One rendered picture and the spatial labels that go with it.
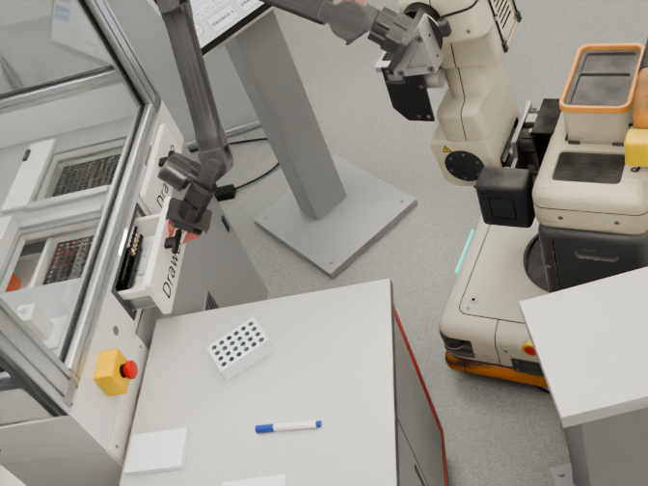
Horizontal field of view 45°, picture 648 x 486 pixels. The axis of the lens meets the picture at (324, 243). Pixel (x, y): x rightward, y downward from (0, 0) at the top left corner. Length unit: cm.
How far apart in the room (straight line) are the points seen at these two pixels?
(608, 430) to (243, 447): 72
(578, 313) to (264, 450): 68
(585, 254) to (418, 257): 102
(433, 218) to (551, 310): 137
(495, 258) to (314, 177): 86
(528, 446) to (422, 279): 73
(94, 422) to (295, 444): 42
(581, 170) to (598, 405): 57
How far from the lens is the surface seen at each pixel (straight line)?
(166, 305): 184
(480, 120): 192
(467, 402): 245
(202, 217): 185
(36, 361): 156
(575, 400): 152
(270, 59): 266
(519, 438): 237
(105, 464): 180
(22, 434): 174
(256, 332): 174
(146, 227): 203
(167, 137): 223
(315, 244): 297
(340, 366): 166
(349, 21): 164
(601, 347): 158
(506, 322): 224
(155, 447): 171
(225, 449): 165
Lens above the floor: 206
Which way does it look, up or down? 43 degrees down
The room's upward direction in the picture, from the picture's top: 24 degrees counter-clockwise
